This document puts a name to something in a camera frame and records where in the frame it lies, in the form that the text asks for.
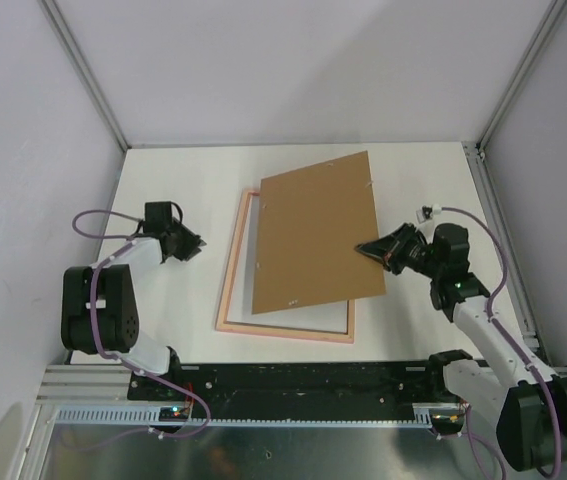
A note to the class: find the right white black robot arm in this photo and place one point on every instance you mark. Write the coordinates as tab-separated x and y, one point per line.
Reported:
520	395

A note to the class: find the aluminium frame rail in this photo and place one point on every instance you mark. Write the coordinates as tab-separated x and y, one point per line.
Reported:
79	62

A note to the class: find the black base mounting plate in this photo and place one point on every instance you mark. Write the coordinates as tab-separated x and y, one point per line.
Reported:
306	392

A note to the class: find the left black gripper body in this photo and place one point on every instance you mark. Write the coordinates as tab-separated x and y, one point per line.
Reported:
179	240

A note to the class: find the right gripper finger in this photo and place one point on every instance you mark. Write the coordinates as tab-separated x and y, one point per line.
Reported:
388	242
380	255

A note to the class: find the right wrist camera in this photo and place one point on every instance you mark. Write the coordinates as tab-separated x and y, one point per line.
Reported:
427	213

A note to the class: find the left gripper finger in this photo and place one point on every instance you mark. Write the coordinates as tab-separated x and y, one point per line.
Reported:
185	251
186	239

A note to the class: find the pink wooden picture frame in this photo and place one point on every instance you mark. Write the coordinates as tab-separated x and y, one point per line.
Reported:
288	335

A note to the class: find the brown cardboard backing board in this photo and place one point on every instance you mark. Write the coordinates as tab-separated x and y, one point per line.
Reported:
310	222

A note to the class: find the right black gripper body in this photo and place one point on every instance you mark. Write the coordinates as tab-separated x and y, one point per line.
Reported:
416	255

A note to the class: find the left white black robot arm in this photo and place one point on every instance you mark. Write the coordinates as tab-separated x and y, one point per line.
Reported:
99	312

